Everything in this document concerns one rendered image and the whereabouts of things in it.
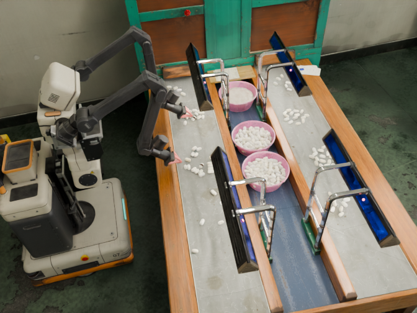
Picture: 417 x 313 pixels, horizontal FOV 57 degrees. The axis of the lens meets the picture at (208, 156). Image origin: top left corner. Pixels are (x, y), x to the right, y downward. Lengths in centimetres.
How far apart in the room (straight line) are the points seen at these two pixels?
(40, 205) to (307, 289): 142
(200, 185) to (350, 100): 224
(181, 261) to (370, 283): 85
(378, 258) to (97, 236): 166
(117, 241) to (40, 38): 189
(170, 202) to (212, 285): 51
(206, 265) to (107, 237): 93
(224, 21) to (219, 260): 161
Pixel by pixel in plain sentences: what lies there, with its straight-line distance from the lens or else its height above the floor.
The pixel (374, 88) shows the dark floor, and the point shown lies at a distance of 425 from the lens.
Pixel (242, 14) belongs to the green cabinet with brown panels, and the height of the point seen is 117.
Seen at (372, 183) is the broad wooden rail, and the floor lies 76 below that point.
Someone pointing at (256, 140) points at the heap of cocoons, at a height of 74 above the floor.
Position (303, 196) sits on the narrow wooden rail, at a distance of 210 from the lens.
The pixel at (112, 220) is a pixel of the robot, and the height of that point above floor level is 28.
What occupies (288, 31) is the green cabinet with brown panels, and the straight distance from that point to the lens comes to 296.
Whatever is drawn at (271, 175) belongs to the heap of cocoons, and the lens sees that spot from 221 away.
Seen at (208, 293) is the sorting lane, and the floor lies 74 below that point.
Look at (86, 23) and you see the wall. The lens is 358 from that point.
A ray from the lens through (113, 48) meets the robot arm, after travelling 217.
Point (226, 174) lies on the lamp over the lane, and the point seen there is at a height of 111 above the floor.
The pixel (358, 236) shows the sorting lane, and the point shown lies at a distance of 205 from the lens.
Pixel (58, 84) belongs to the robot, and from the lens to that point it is 196.
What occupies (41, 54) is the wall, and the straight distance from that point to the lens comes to 373.
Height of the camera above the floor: 240
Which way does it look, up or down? 46 degrees down
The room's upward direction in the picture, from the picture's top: 4 degrees counter-clockwise
